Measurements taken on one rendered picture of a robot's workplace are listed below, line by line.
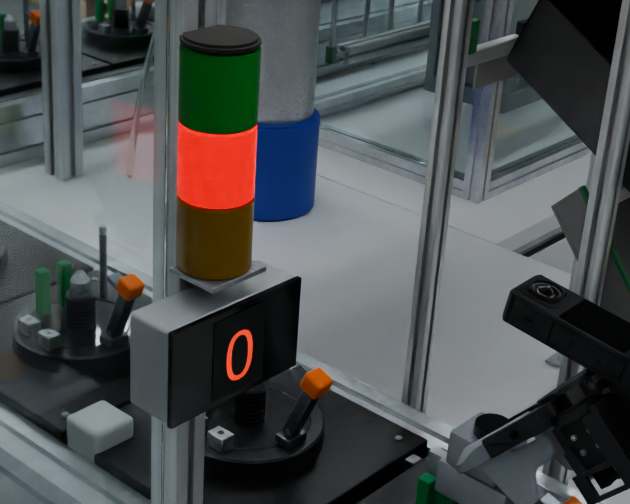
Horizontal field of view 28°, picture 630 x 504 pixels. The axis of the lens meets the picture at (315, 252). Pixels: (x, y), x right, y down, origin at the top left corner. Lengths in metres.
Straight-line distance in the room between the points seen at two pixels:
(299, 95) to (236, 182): 1.05
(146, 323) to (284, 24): 1.03
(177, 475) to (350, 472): 0.26
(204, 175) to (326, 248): 1.03
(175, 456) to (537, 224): 1.15
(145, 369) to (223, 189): 0.13
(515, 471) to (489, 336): 0.69
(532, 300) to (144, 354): 0.27
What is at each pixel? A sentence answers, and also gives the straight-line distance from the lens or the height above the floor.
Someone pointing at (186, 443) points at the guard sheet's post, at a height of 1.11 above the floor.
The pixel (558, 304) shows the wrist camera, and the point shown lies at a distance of 0.90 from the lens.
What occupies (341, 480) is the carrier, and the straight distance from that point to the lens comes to 1.13.
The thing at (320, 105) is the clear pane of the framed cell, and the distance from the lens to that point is 2.19.
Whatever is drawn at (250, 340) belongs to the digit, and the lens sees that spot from 0.85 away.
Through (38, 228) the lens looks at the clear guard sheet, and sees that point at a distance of 0.76.
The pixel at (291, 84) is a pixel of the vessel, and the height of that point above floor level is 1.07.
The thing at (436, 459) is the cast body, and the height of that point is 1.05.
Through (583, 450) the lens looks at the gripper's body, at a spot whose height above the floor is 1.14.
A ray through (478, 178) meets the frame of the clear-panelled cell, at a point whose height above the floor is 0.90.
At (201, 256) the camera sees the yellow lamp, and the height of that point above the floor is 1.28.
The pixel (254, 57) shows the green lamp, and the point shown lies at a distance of 0.77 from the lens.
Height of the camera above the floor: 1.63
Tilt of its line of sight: 25 degrees down
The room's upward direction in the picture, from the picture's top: 4 degrees clockwise
